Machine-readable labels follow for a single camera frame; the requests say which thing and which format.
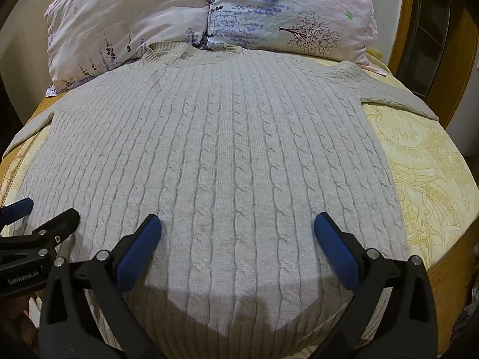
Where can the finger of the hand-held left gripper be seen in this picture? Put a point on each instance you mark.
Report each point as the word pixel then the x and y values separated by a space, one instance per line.
pixel 17 209
pixel 56 228

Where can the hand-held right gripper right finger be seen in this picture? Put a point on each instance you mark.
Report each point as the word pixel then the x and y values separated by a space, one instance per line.
pixel 336 254

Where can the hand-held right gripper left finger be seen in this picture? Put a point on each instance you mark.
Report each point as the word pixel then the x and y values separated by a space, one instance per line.
pixel 139 254

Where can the pink floral pillow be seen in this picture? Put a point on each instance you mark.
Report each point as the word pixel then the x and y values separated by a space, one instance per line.
pixel 123 18

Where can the dark glass wooden cabinet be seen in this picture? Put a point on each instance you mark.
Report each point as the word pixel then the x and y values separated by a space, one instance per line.
pixel 434 33

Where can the wooden shelf unit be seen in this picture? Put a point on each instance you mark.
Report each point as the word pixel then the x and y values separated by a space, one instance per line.
pixel 402 15

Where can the blue floral pillow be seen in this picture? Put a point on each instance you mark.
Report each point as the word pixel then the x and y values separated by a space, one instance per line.
pixel 280 7

